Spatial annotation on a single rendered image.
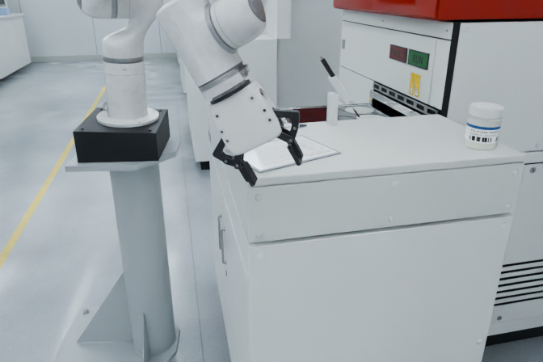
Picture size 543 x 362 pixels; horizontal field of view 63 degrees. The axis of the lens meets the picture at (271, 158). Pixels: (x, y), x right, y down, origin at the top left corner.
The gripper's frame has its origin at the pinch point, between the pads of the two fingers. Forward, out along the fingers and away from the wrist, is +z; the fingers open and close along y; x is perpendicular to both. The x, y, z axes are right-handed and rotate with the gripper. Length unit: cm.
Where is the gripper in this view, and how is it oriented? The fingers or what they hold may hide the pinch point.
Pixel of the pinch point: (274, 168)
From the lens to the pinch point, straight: 77.6
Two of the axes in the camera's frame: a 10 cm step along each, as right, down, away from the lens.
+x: -1.5, 3.7, -9.1
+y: -8.6, 4.0, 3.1
